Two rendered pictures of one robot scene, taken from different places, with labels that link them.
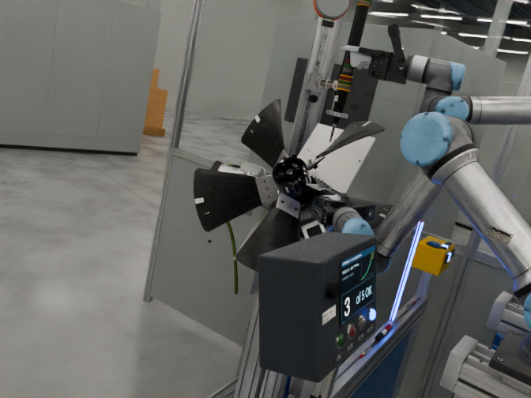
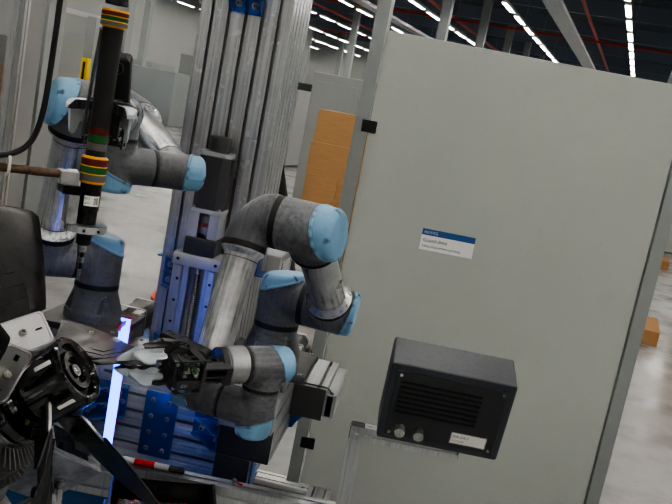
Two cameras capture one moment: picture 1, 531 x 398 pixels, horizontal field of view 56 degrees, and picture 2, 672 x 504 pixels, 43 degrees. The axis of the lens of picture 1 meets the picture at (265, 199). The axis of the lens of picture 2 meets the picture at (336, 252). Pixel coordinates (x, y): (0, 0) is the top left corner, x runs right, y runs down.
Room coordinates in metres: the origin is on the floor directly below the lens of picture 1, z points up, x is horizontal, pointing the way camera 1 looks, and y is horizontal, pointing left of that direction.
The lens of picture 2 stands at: (1.90, 1.29, 1.72)
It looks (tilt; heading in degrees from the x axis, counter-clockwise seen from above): 10 degrees down; 242
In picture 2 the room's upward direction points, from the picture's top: 11 degrees clockwise
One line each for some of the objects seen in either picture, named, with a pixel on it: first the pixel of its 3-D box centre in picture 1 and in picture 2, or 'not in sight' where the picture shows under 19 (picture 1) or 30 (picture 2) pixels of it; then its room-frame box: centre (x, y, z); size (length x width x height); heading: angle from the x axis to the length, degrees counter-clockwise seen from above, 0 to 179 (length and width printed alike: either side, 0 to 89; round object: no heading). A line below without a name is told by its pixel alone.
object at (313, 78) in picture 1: (315, 83); not in sight; (2.23, -0.10, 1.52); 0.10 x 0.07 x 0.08; 5
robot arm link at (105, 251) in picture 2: not in sight; (98, 256); (1.41, -0.96, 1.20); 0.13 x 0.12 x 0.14; 2
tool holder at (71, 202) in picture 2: (340, 100); (83, 201); (1.62, -0.16, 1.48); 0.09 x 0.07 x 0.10; 5
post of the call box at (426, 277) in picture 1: (424, 282); not in sight; (1.69, -0.62, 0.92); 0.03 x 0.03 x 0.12; 60
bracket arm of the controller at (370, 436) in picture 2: not in sight; (403, 440); (0.88, -0.17, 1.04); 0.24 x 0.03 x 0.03; 150
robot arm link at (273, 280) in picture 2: not in sight; (284, 296); (0.98, -0.68, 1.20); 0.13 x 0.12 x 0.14; 139
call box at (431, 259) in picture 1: (432, 257); not in sight; (1.69, -0.62, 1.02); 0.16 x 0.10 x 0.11; 150
